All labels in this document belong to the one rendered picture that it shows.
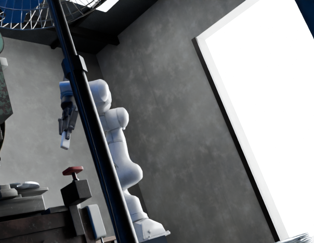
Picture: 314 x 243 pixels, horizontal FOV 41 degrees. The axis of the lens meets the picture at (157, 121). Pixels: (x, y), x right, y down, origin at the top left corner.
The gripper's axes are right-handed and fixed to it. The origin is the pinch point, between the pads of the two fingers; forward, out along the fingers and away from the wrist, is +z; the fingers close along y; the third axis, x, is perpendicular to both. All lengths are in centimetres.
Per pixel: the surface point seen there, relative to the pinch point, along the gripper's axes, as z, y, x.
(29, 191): 11.3, 26.1, -0.9
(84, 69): 21, -57, 29
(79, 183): 17.7, -2.9, -6.2
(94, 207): 20.1, 5.7, -19.2
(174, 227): -172, 329, -393
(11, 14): -5, -39, 43
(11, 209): 28.9, 10.1, 11.9
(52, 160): -233, 369, -185
